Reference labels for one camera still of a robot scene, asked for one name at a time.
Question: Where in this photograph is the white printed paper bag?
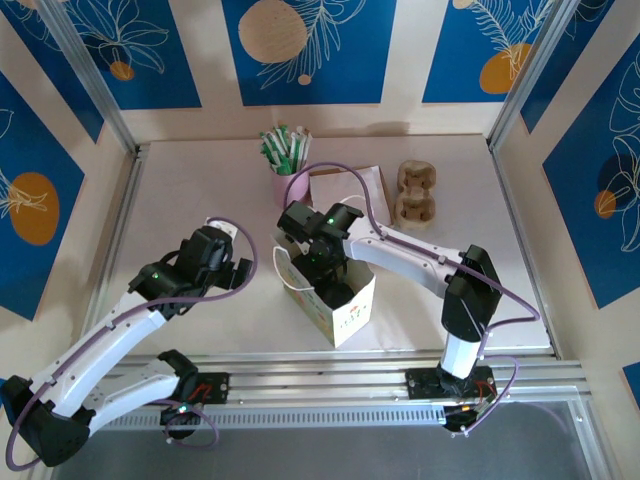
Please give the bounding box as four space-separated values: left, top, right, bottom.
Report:
269 193 377 349

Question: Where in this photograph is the white napkin stack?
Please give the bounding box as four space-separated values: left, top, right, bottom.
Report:
310 169 389 224

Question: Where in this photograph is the pink straw holder cup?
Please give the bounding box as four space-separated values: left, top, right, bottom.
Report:
271 167 310 207

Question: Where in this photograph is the brown cardboard napkin tray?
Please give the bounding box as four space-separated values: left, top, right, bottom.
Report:
308 163 394 229

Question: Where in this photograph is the brown pulp cup carrier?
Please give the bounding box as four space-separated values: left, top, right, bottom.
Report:
393 159 439 231

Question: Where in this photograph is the white paper wrapped straw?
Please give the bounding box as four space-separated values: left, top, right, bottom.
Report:
297 130 314 174
292 126 305 174

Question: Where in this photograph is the green white wrapped straw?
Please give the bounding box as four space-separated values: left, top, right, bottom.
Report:
258 141 285 175
277 119 294 174
258 129 289 174

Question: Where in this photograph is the black left electronics module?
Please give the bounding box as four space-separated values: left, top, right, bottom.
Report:
159 399 204 441

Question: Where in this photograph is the black electronics module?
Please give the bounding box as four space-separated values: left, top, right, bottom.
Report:
442 402 494 440
159 399 204 441

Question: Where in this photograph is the black right electronics module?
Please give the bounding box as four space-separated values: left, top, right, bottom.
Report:
442 402 494 440

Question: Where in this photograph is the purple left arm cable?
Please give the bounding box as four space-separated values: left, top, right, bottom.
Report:
3 214 261 471

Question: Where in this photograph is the aluminium side rail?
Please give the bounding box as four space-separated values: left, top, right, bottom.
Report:
487 139 564 361
69 143 149 374

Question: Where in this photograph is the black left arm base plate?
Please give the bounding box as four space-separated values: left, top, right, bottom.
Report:
192 372 231 405

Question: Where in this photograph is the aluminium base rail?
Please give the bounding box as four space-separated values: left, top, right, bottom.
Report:
42 349 594 407

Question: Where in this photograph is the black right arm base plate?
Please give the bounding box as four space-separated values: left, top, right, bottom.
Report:
404 366 496 401

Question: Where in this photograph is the grey slotted cable duct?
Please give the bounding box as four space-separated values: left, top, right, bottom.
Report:
64 403 451 432

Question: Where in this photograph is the aluminium frame post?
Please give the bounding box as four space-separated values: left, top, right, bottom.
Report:
485 0 594 151
35 0 147 157

